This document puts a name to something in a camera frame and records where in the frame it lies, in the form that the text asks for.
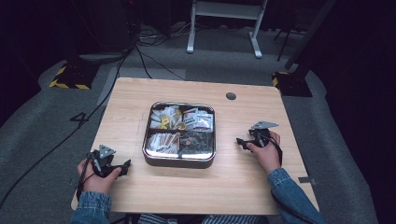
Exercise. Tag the dark slanted stand pole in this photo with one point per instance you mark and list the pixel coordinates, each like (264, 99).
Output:
(308, 34)

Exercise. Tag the square metal tin box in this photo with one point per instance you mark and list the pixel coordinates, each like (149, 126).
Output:
(179, 160)

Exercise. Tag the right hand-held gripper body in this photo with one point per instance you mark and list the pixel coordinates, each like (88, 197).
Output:
(264, 125)

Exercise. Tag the white metal stand frame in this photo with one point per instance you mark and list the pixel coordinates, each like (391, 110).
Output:
(225, 11)

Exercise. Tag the person's striped clothing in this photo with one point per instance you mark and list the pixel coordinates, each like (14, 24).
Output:
(227, 219)

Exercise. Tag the stack of brown-striped white sachets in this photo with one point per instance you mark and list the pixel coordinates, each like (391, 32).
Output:
(163, 143)

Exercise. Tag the yellow-black striped stand base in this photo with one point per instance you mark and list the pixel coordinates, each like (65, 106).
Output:
(291, 85)
(73, 77)

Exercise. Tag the pile of yellow-tag tea bags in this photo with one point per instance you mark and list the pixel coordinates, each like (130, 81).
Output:
(165, 116)

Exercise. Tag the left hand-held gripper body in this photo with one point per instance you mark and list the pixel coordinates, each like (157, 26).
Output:
(106, 151)

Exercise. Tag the round grey table grommet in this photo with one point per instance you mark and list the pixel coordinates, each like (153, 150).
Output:
(231, 96)

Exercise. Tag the grey tape strip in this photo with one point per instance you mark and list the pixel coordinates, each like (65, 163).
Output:
(306, 180)

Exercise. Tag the person's left hand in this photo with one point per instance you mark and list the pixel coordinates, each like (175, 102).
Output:
(96, 183)

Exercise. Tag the person's right hand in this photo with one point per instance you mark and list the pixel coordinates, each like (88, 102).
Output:
(269, 155)

